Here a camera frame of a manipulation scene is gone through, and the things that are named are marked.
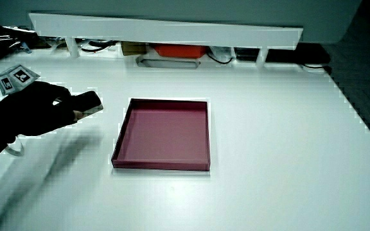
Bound orange box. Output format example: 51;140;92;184
152;44;209;60

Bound olive box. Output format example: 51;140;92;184
120;41;148;56

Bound maroon shallow tray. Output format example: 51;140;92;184
110;98;211;172

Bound white desk shelf riser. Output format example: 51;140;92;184
28;12;304;67

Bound white ring object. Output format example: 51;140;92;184
4;135;25;157

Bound flat black device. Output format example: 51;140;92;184
265;42;331;65

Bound black eraser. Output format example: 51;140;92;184
53;90;105;121

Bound clear plastic bag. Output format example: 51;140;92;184
209;46;236;63

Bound small black box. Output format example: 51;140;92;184
234;47;261;62

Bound black cable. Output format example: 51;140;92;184
206;53;234;65
80;39;119;54
300;63;333;75

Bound person's right hand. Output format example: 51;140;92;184
0;64;84;137

